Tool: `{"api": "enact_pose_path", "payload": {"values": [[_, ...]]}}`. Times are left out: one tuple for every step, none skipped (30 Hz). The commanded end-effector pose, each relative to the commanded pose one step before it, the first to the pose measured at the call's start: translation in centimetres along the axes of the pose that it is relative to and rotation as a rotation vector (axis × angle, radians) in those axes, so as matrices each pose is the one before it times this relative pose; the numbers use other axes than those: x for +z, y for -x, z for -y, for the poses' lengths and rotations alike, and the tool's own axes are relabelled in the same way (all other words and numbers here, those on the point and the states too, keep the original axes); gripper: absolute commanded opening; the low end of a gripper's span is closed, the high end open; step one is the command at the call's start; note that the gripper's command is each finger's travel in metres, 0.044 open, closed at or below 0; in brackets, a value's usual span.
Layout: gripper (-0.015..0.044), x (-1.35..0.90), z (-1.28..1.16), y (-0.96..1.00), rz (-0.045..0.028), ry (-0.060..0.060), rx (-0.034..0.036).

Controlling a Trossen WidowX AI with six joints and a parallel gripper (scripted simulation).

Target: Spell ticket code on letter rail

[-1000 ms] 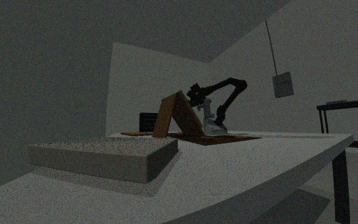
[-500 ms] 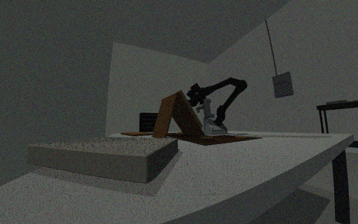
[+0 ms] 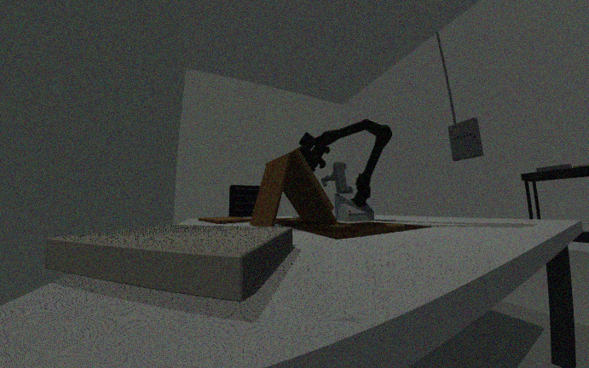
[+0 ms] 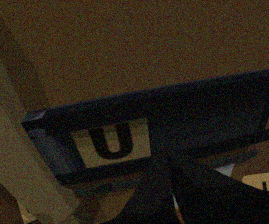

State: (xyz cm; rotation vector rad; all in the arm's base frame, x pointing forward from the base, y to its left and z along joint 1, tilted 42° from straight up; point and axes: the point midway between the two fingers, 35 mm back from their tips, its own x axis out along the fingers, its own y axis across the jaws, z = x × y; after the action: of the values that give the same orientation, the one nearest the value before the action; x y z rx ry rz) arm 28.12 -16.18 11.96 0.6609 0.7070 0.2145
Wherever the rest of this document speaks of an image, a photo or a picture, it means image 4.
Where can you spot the tan letter tile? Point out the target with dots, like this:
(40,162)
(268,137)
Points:
(260,181)
(25,214)
(113,143)

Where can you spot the white paper ticket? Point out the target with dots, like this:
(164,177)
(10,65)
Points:
(225,170)

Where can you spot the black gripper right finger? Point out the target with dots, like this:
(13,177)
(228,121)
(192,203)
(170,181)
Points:
(206,196)

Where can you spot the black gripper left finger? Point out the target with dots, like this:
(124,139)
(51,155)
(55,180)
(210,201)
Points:
(153,200)

